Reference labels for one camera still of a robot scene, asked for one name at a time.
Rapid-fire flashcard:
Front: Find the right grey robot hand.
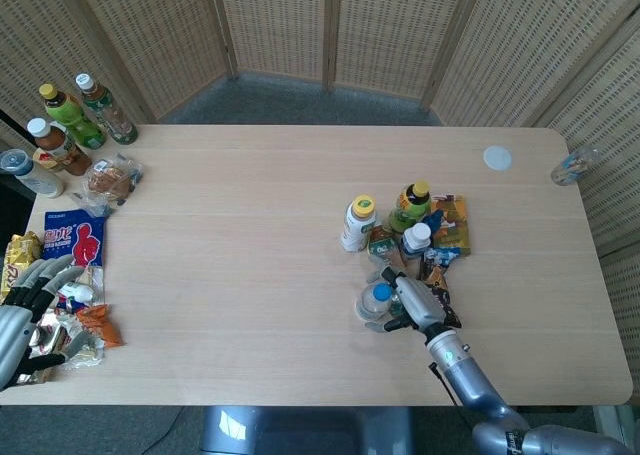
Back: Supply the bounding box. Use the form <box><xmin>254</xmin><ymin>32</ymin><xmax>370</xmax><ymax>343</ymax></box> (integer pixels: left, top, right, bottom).
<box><xmin>364</xmin><ymin>263</ymin><xmax>452</xmax><ymax>334</ymax></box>

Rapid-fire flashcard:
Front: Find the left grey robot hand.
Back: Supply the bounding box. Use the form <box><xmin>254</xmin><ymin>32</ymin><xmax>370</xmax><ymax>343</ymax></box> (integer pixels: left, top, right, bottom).
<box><xmin>0</xmin><ymin>254</ymin><xmax>99</xmax><ymax>392</ymax></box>

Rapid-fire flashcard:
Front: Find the blue-capped clear water bottle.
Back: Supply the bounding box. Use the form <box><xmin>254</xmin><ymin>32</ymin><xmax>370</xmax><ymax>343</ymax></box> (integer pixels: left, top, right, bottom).
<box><xmin>354</xmin><ymin>282</ymin><xmax>395</xmax><ymax>323</ymax></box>

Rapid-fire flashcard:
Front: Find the purple snack bag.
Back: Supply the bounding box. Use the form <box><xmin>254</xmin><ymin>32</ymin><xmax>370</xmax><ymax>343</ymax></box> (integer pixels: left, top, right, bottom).
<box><xmin>418</xmin><ymin>248</ymin><xmax>463</xmax><ymax>330</ymax></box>

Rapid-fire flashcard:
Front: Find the silver foil snack wrapper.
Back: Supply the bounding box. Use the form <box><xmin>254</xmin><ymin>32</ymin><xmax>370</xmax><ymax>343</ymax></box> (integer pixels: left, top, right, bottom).
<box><xmin>19</xmin><ymin>310</ymin><xmax>107</xmax><ymax>384</ymax></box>

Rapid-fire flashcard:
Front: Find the small blue snack bag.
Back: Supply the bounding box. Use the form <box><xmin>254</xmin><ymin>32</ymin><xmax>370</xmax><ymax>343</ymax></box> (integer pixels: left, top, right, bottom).
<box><xmin>424</xmin><ymin>246</ymin><xmax>460</xmax><ymax>267</ymax></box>

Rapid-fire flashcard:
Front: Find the white-cap dark drink bottle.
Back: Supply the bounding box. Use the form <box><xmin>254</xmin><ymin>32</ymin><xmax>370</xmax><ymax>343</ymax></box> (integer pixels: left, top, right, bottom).
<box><xmin>399</xmin><ymin>223</ymin><xmax>433</xmax><ymax>261</ymax></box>

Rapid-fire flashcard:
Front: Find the green drink carton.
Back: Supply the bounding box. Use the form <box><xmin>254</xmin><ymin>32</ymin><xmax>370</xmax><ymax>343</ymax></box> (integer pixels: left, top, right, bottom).
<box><xmin>366</xmin><ymin>226</ymin><xmax>407</xmax><ymax>267</ymax></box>

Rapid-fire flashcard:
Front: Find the orange yellow snack bag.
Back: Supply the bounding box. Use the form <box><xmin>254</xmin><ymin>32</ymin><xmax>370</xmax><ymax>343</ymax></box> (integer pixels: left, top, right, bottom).
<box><xmin>428</xmin><ymin>194</ymin><xmax>473</xmax><ymax>258</ymax></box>

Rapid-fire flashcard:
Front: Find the white snack packet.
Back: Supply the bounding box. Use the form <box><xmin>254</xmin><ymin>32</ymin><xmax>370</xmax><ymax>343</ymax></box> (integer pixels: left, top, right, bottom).
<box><xmin>55</xmin><ymin>266</ymin><xmax>107</xmax><ymax>317</ymax></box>

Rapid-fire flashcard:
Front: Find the orange snack packet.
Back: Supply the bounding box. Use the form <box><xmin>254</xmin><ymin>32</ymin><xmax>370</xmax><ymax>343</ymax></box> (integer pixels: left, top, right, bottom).
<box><xmin>74</xmin><ymin>304</ymin><xmax>125</xmax><ymax>349</ymax></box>

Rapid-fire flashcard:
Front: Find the yellow-cap green tea bottle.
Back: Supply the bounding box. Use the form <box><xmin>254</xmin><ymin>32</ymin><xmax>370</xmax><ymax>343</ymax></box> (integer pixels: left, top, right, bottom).
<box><xmin>388</xmin><ymin>180</ymin><xmax>433</xmax><ymax>234</ymax></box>

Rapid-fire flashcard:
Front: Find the yellow-cap white milk tea bottle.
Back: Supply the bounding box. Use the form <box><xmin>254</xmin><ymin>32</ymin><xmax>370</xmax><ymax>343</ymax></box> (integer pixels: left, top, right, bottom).
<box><xmin>340</xmin><ymin>195</ymin><xmax>377</xmax><ymax>253</ymax></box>

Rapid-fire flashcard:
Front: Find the blue red snack bag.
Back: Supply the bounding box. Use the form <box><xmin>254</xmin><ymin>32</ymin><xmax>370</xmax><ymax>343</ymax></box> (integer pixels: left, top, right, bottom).
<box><xmin>42</xmin><ymin>209</ymin><xmax>108</xmax><ymax>276</ymax></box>

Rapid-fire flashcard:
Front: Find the grey-cap white bottle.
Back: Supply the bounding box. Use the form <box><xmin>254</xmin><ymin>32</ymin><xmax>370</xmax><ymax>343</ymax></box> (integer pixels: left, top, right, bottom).
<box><xmin>0</xmin><ymin>148</ymin><xmax>66</xmax><ymax>199</ymax></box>

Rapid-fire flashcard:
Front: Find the bread in clear bag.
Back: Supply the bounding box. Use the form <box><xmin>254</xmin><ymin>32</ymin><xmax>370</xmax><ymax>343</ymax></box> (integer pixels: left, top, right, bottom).
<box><xmin>69</xmin><ymin>153</ymin><xmax>147</xmax><ymax>219</ymax></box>

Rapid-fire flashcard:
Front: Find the white-cap brown tea bottle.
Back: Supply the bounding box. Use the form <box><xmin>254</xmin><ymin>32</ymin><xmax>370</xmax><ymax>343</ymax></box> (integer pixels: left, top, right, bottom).
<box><xmin>26</xmin><ymin>117</ymin><xmax>93</xmax><ymax>177</ymax></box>

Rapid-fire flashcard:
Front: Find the clear plastic bottle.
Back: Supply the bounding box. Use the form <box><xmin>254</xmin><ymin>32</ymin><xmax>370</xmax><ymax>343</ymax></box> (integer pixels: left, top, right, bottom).
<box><xmin>550</xmin><ymin>146</ymin><xmax>601</xmax><ymax>187</ymax></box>

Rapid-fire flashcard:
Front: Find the yellow-cap bright green bottle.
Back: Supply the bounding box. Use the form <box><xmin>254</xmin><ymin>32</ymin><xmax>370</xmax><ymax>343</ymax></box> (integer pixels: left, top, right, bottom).
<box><xmin>38</xmin><ymin>83</ymin><xmax>107</xmax><ymax>150</ymax></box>

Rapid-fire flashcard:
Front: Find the white-cap green tea bottle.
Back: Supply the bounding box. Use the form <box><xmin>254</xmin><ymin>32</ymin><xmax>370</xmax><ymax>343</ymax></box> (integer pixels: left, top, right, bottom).
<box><xmin>74</xmin><ymin>73</ymin><xmax>139</xmax><ymax>145</ymax></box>

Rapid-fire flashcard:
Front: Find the woven bamboo screen panel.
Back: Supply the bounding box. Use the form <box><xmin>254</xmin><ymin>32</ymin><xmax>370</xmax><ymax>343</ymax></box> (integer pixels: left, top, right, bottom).
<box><xmin>0</xmin><ymin>0</ymin><xmax>157</xmax><ymax>152</ymax></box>
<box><xmin>208</xmin><ymin>0</ymin><xmax>335</xmax><ymax>90</ymax></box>
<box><xmin>323</xmin><ymin>0</ymin><xmax>487</xmax><ymax>107</ymax></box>
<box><xmin>423</xmin><ymin>0</ymin><xmax>640</xmax><ymax>127</ymax></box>
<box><xmin>538</xmin><ymin>13</ymin><xmax>640</xmax><ymax>257</ymax></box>
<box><xmin>69</xmin><ymin>0</ymin><xmax>240</xmax><ymax>122</ymax></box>

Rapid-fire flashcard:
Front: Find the thin black floor cable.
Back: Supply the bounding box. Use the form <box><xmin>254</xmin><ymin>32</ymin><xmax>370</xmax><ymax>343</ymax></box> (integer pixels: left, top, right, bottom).
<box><xmin>148</xmin><ymin>406</ymin><xmax>187</xmax><ymax>455</ymax></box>

